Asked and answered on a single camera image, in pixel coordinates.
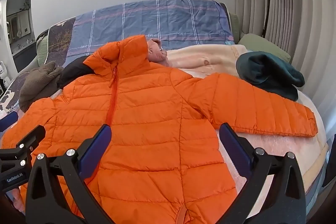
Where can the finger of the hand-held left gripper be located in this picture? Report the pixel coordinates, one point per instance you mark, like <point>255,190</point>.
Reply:
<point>32,140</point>
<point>8,120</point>

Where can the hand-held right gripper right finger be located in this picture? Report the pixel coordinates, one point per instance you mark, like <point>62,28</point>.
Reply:
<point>233,146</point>

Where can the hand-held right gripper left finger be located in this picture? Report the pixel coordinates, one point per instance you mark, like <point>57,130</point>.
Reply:
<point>94,151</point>

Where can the orange puffer jacket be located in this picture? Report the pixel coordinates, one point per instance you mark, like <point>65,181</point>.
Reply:
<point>147,113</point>

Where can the white figurine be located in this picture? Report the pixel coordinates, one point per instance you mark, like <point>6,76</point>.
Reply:
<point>4,74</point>

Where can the brown fleece garment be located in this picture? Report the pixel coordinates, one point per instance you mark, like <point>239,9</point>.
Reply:
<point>36,82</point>

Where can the cream fleece blanket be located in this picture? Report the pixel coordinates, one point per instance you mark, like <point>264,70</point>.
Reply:
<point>283,155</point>

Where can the dark green garment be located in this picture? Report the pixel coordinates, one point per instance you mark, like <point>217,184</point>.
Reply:
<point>265,73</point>

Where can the black jacket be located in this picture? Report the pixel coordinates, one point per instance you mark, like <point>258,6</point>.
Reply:
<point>74,70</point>

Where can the dark floral quilt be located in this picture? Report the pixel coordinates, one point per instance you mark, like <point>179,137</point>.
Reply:
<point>59,35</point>

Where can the green pillow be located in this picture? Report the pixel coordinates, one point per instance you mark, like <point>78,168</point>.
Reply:
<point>265,45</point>

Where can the pink jacket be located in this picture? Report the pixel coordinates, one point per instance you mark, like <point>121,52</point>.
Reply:
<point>157,53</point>

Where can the blue plaid bed sheet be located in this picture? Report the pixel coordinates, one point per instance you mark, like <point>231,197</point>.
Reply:
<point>162,22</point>

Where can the pleated grey curtain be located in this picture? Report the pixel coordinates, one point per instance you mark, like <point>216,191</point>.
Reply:
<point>288,3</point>

